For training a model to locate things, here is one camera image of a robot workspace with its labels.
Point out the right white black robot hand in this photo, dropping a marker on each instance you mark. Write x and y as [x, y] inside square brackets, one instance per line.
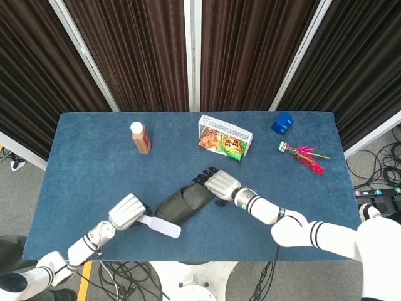
[222, 185]

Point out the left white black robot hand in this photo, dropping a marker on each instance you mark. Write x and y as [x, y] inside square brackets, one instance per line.
[127, 213]

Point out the black rubber slipper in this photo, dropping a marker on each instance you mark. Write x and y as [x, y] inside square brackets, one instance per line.
[185, 203]

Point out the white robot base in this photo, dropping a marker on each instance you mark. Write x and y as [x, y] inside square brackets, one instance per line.
[194, 279]

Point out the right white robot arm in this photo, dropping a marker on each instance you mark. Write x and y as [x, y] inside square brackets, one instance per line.
[329, 235]

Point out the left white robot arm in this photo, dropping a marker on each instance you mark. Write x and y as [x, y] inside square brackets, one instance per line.
[78, 247]

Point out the orange green snack bag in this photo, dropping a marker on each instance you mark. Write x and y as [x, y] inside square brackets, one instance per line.
[225, 144]

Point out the white mesh basket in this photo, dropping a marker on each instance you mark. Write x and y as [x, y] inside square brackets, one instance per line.
[232, 130]

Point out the blue carpet table mat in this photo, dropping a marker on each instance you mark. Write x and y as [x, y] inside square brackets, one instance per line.
[94, 156]

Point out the brown juice bottle white cap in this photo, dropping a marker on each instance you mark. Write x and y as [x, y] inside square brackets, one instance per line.
[142, 141]

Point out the blue box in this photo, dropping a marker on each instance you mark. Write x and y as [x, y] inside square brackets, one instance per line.
[282, 123]

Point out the pink feather shuttlecock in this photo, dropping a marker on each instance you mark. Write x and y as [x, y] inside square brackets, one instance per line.
[305, 155]

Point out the person in dark clothes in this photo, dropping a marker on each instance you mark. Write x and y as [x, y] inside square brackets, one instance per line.
[14, 251]

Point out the white paper scrap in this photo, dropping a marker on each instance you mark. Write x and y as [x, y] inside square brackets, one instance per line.
[17, 164]

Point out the dark brown pleated curtain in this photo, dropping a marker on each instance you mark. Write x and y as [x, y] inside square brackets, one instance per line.
[250, 53]
[354, 62]
[37, 78]
[134, 53]

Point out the black equipment box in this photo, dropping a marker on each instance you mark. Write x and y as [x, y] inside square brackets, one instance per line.
[393, 203]

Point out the white metal frame rail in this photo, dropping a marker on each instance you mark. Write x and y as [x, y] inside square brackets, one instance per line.
[22, 147]
[372, 136]

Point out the white metal frame post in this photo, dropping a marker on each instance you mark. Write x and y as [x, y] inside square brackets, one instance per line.
[83, 53]
[192, 53]
[299, 59]

